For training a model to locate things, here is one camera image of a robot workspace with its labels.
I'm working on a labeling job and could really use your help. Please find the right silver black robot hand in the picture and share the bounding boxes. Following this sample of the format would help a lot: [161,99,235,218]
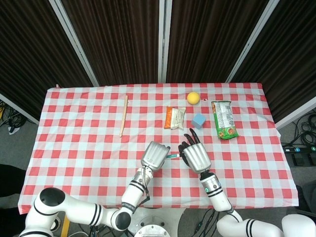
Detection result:
[178,128,212,174]

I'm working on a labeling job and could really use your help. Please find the red white checkered tablecloth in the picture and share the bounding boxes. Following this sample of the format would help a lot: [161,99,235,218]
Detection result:
[17,82,300,215]

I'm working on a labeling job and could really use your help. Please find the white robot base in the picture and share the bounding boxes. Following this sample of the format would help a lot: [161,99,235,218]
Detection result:
[128,208,188,237]

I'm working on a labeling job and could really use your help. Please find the black power strip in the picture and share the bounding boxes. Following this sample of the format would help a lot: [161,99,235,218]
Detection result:
[282,146,316,154]

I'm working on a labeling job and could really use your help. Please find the grey chair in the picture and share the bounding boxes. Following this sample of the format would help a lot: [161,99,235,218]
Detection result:
[295,185,316,218]

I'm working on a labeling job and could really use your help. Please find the blue foam cube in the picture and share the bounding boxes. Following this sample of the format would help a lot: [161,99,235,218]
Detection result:
[192,113,207,129]

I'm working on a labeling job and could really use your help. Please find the wooden stick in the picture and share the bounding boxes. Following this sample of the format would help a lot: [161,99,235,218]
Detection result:
[119,95,129,138]

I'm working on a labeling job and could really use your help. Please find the black cable bundle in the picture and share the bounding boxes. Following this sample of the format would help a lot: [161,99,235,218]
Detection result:
[281,112,316,149]
[0,100,28,134]

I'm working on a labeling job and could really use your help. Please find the yellow ball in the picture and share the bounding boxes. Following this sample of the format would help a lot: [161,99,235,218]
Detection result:
[187,92,200,105]

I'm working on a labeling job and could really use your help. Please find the green snack bag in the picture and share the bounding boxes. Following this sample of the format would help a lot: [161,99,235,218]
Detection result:
[211,100,240,140]

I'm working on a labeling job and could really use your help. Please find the black floor cables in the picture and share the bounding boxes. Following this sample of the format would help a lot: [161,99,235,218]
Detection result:
[190,209,220,235]

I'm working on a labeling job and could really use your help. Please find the orange white snack packet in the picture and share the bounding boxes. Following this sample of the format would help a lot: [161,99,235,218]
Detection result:
[164,106,187,130]

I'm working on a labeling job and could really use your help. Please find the white partition frame post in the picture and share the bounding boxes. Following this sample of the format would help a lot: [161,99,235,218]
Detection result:
[48,0,100,87]
[158,0,173,84]
[226,0,280,83]

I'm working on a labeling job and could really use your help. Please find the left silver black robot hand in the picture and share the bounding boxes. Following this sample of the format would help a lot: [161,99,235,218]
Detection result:
[140,141,171,172]

